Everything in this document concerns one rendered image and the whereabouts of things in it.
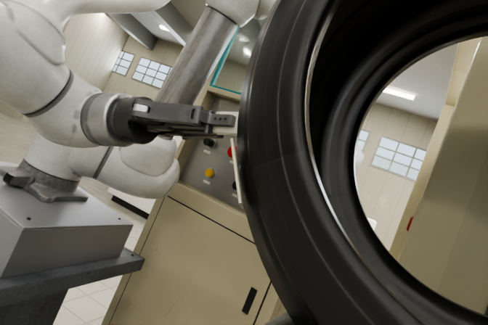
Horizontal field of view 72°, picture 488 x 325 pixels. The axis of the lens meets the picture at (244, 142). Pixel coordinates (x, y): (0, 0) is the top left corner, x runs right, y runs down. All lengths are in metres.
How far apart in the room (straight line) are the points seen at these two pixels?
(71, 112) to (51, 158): 0.41
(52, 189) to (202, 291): 0.53
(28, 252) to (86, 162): 0.26
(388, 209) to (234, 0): 7.41
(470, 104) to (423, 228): 0.22
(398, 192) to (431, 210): 7.49
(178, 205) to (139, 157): 0.31
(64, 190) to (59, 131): 0.43
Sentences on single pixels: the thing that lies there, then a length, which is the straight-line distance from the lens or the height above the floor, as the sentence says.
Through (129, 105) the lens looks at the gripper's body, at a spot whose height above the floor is 1.05.
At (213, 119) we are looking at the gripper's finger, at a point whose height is 1.08.
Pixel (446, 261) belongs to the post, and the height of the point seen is 1.02.
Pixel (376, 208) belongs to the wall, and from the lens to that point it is 8.07.
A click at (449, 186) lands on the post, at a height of 1.14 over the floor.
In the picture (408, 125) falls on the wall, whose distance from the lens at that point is 8.40.
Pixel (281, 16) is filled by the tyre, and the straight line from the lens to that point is 0.34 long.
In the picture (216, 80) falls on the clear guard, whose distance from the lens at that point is 1.30.
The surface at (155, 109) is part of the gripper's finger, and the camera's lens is 0.47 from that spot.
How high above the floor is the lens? 1.03
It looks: 4 degrees up
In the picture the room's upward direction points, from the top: 23 degrees clockwise
